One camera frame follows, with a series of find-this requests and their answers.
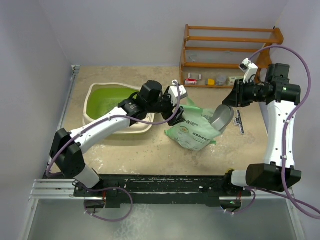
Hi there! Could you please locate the beige green litter box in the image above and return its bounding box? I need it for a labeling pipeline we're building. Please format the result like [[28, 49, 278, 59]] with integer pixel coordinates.
[[82, 82, 155, 135]]

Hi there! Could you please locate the green cat litter bag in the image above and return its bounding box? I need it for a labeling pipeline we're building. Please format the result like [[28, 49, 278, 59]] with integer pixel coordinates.
[[164, 97, 222, 152]]

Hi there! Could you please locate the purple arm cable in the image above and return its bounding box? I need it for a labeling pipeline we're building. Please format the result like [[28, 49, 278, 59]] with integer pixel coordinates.
[[224, 44, 320, 217], [45, 81, 181, 222]]

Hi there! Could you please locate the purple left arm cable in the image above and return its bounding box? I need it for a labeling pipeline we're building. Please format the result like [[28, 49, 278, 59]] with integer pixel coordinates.
[[45, 81, 181, 222]]

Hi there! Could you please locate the red white small box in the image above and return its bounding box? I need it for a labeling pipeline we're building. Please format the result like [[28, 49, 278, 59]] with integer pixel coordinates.
[[184, 78, 198, 85]]

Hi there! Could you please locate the wooden shelf rack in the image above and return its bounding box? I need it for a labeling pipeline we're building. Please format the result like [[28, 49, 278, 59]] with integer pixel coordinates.
[[179, 24, 284, 89]]

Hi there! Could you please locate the grey round container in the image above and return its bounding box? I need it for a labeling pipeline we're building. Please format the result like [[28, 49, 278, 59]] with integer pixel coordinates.
[[215, 74, 227, 86]]

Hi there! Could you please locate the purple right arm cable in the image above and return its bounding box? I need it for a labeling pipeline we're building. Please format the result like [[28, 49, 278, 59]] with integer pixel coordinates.
[[224, 44, 320, 217]]

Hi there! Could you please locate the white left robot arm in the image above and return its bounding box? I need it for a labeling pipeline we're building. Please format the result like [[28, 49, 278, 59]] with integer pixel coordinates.
[[45, 80, 188, 196]]

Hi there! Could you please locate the silver metal scoop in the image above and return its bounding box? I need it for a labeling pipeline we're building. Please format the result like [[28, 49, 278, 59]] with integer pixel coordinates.
[[210, 104, 234, 133]]

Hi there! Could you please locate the green white carton box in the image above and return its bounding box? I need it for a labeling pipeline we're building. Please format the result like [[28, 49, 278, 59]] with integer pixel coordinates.
[[226, 76, 244, 86]]

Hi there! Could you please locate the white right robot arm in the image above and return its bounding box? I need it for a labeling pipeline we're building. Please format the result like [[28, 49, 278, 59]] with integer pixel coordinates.
[[222, 59, 302, 196]]

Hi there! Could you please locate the black white bag sealing strip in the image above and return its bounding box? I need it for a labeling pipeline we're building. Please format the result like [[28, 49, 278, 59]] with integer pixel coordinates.
[[233, 110, 245, 135]]

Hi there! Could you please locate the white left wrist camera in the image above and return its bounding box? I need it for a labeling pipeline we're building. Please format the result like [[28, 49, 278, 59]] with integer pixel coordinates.
[[167, 79, 188, 106]]

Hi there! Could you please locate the yellow small block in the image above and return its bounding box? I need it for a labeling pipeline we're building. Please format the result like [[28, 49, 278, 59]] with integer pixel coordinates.
[[206, 78, 216, 86]]

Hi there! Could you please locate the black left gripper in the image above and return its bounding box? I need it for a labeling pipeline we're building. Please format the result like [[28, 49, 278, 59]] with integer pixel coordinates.
[[146, 87, 185, 126]]

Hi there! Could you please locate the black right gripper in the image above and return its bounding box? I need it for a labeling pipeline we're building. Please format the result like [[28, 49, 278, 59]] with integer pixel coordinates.
[[222, 78, 267, 108]]

